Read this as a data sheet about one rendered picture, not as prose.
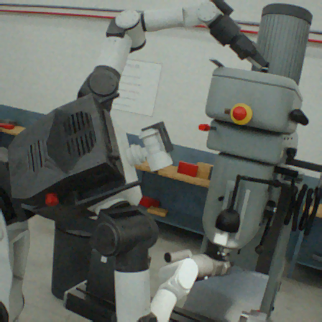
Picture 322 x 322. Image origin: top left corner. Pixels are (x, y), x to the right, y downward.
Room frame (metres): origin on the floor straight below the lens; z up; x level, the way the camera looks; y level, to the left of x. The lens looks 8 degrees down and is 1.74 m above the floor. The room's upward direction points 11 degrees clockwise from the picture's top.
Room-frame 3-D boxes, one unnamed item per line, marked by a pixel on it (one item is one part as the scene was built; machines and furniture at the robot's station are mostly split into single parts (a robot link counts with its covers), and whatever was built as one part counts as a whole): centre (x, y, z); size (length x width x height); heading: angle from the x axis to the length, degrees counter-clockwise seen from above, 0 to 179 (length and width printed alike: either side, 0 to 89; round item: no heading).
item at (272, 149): (1.36, -0.30, 1.68); 0.34 x 0.24 x 0.10; 158
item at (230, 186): (1.22, -0.24, 1.45); 0.04 x 0.04 x 0.21; 68
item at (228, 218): (1.11, -0.23, 1.45); 0.07 x 0.07 x 0.06
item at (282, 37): (1.55, -0.38, 2.05); 0.20 x 0.20 x 0.32
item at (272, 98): (1.33, -0.29, 1.81); 0.47 x 0.26 x 0.16; 158
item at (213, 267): (1.25, -0.22, 1.23); 0.13 x 0.12 x 0.10; 45
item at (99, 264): (1.49, 0.08, 1.04); 0.22 x 0.12 x 0.20; 75
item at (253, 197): (1.32, -0.29, 1.47); 0.21 x 0.19 x 0.32; 68
